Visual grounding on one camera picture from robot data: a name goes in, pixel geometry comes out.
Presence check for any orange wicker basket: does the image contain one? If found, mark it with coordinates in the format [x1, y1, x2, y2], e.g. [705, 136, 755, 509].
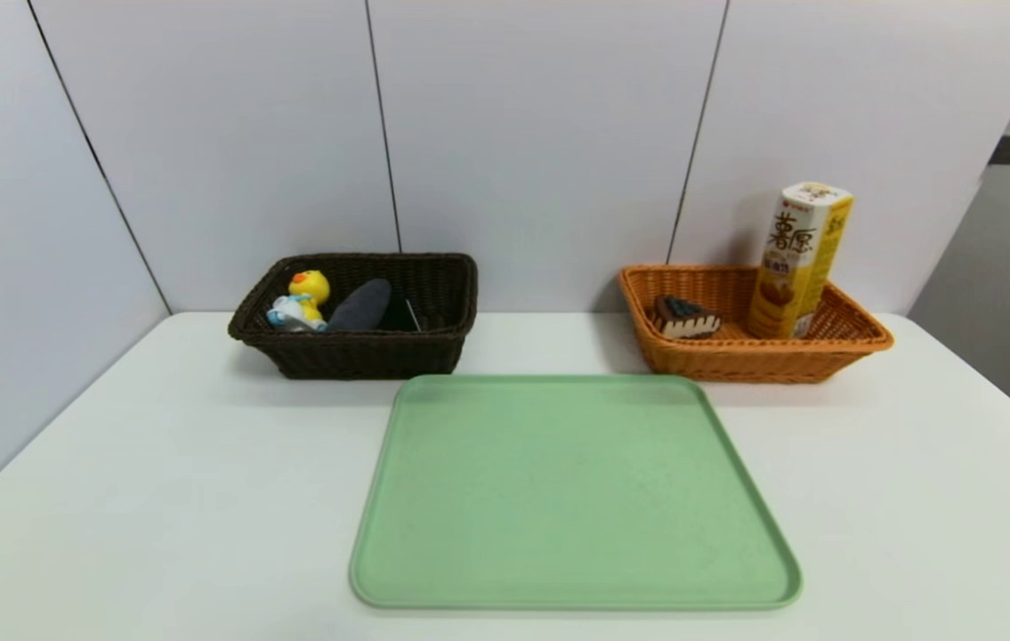
[618, 264, 895, 384]

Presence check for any light green plastic tray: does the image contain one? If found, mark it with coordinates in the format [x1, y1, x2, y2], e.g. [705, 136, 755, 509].
[348, 373, 804, 612]

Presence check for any chocolate blueberry cake slice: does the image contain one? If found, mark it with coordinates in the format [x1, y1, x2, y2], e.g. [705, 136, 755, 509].
[652, 296, 723, 340]

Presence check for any dark brown wicker basket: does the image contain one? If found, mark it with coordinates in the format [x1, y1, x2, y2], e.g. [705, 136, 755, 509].
[228, 253, 479, 381]

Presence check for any dark grey towel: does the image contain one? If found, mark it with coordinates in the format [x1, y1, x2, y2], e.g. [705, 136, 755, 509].
[327, 278, 393, 333]

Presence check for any black whiteboard eraser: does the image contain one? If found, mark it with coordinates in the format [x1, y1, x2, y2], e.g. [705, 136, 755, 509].
[380, 292, 422, 333]

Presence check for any yellow duck toy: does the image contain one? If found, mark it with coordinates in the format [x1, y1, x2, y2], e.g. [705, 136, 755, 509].
[266, 269, 331, 333]

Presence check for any yellow potato chips box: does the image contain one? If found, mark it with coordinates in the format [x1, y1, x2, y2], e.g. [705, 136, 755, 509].
[747, 182, 855, 340]

